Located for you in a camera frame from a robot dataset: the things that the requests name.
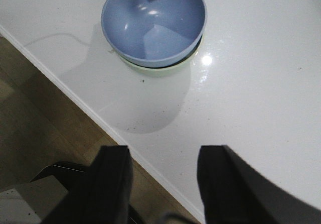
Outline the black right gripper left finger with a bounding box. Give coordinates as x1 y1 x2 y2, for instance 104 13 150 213
42 146 133 223

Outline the green bowl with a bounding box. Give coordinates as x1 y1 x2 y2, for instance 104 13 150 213
118 37 203 77

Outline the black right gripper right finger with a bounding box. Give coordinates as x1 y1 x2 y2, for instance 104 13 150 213
197 145 320 223

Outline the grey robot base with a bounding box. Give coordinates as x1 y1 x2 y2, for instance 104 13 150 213
1 161 87 223

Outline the blue bowl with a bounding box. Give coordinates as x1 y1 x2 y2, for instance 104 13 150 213
101 0 207 68

